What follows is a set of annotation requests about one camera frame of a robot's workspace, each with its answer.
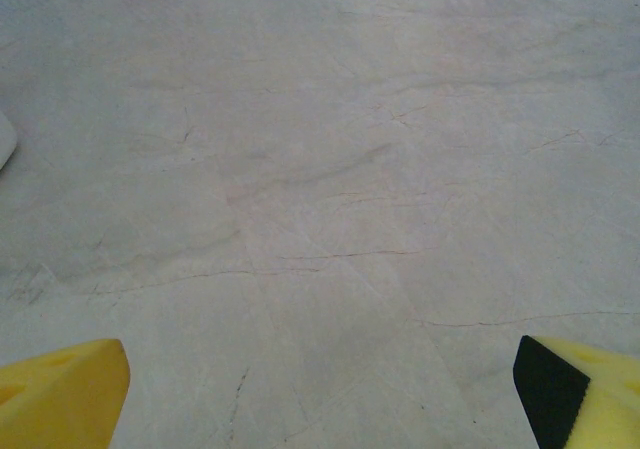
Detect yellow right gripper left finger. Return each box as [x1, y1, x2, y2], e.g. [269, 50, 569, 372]
[0, 337, 132, 449]

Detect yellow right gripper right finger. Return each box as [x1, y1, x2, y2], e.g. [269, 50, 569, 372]
[513, 334, 640, 449]

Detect clear plastic storage bin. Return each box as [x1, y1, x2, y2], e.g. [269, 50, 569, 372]
[0, 111, 18, 171]

